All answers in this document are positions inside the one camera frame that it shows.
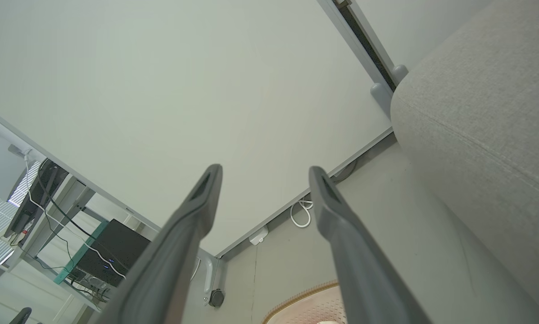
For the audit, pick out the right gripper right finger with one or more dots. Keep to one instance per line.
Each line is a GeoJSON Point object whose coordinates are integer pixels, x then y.
{"type": "Point", "coordinates": [359, 270]}

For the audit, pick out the teal metal frame bar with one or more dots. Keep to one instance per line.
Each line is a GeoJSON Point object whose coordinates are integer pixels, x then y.
{"type": "Point", "coordinates": [78, 254]}

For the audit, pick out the grey fabric sofa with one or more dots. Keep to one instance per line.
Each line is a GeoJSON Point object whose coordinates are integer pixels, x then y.
{"type": "Point", "coordinates": [485, 135]}

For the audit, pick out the black computer tower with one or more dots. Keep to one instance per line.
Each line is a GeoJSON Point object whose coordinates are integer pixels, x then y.
{"type": "Point", "coordinates": [116, 252]}

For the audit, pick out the black monitor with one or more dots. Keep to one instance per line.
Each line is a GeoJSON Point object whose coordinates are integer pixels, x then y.
{"type": "Point", "coordinates": [37, 198]}

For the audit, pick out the grey partition leg with caster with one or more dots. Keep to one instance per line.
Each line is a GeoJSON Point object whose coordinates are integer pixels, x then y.
{"type": "Point", "coordinates": [211, 270]}

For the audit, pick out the black caster wheel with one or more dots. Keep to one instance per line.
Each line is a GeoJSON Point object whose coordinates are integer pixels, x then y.
{"type": "Point", "coordinates": [216, 298]}

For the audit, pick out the white desk leg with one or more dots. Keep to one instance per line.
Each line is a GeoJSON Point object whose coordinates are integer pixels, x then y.
{"type": "Point", "coordinates": [60, 211]}

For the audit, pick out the cream perforated laundry basket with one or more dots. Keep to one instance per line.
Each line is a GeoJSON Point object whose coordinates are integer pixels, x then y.
{"type": "Point", "coordinates": [310, 308]}

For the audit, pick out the grey partition foot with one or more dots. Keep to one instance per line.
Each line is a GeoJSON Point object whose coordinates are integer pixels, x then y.
{"type": "Point", "coordinates": [381, 96]}
{"type": "Point", "coordinates": [400, 73]}

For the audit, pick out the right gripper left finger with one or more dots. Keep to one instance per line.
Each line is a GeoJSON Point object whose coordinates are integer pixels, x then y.
{"type": "Point", "coordinates": [170, 261]}

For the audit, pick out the large white partition panel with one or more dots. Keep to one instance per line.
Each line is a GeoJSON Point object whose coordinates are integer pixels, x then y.
{"type": "Point", "coordinates": [183, 90]}

